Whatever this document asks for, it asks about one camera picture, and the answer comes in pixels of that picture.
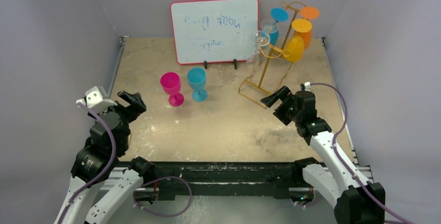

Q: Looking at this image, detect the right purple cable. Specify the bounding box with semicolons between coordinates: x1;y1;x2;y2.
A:
296;83;411;224

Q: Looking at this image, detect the orange wine glass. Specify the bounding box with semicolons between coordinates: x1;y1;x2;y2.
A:
292;6;320;49

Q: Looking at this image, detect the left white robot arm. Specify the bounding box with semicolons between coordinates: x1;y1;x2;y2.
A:
55;87;155;223

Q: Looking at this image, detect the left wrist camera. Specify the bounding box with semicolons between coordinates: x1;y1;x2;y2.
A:
76;86;117;114

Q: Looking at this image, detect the yellow wine glass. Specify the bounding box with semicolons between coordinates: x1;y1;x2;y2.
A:
282;19;312;62

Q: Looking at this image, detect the light blue wine glass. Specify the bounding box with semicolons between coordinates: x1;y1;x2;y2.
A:
187;67;207;102

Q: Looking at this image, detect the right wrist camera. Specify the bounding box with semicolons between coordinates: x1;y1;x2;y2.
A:
301;82;311;91

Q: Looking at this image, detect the front clear wine glass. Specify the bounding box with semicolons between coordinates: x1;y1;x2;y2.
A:
246;30;270;75

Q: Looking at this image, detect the pink wine glass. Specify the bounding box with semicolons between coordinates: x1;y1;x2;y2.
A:
160;72;185;107

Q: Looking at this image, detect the rear clear wine glass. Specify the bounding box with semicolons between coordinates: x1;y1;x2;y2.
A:
260;19;279;45

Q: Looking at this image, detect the rear blue wine glass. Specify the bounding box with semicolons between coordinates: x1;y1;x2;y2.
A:
270;7;289;23

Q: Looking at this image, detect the clear wine glass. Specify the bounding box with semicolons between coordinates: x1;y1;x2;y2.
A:
246;30;270;75
260;19;279;45

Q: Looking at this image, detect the red framed whiteboard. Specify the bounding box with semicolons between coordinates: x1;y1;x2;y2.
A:
170;0;259;65

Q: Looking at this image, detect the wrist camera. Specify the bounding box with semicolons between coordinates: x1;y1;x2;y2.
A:
76;86;117;114
301;82;311;91

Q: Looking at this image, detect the gold wire wine glass rack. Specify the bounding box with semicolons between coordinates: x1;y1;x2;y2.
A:
238;1;309;109

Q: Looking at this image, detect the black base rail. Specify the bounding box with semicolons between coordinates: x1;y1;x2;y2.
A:
135;162;310;201

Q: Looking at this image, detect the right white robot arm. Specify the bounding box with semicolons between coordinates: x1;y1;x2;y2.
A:
261;85;385;223

